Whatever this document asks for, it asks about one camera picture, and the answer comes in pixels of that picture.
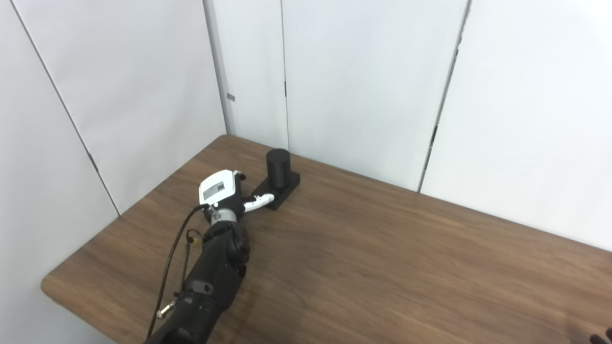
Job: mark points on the white and black left hand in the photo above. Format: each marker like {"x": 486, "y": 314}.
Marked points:
{"x": 219, "y": 187}

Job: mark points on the white and black right hand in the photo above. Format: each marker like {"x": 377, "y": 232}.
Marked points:
{"x": 603, "y": 339}

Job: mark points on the black peg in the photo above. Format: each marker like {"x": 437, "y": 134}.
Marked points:
{"x": 278, "y": 167}

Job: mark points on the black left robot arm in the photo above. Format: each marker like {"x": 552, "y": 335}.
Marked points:
{"x": 210, "y": 282}

